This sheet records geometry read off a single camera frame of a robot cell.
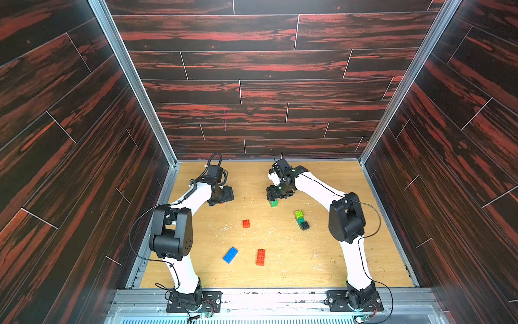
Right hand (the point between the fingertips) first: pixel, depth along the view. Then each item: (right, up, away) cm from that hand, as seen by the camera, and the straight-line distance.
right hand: (277, 194), depth 99 cm
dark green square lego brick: (-2, -5, +2) cm, 6 cm away
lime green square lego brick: (+10, -9, -5) cm, 14 cm away
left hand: (-24, -1, -2) cm, 25 cm away
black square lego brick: (+11, -14, -9) cm, 20 cm away
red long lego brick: (-9, -26, -16) cm, 32 cm away
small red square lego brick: (-15, -13, -6) cm, 21 cm away
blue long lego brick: (-22, -25, -15) cm, 36 cm away
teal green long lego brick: (+10, -12, -5) cm, 17 cm away
